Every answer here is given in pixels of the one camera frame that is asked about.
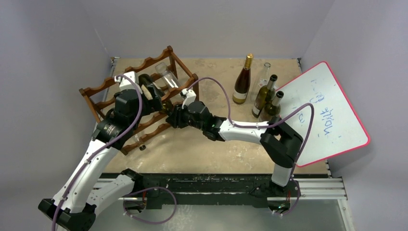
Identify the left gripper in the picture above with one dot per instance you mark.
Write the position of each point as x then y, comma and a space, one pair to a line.
153, 105

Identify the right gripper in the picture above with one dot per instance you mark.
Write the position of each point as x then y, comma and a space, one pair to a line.
178, 116

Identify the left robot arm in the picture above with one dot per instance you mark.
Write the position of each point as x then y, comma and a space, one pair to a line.
76, 205

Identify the dark green bottle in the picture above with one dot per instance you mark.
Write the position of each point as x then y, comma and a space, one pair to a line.
265, 94

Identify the small black-capped bottle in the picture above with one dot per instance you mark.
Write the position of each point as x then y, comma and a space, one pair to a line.
141, 147

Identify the pink-framed whiteboard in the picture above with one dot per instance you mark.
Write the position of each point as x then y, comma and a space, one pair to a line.
336, 127

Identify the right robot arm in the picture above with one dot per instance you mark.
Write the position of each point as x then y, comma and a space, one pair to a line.
281, 142

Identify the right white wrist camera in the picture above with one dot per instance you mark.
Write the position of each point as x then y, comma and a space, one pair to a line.
188, 96

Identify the wooden wine rack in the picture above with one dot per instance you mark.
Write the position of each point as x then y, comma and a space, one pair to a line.
118, 113

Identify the clear glass wine bottle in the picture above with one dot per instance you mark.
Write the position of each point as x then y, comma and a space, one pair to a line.
261, 79

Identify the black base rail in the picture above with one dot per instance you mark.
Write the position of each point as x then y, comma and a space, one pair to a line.
255, 190

